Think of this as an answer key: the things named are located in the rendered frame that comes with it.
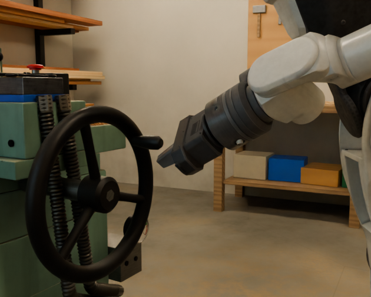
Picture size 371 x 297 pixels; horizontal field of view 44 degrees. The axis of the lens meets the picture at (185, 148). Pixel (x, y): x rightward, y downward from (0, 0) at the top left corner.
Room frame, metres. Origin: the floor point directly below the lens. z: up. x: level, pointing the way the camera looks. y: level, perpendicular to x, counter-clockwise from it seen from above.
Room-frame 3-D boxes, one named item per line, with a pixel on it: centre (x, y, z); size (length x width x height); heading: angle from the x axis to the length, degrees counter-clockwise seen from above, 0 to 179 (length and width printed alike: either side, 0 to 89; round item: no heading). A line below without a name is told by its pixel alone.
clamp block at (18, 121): (0.81, 0.27, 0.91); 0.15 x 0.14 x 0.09; 149
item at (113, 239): (1.07, 0.18, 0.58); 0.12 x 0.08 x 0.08; 59
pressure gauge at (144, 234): (1.03, 0.12, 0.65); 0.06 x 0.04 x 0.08; 149
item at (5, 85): (0.82, 0.27, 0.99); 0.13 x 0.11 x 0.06; 149
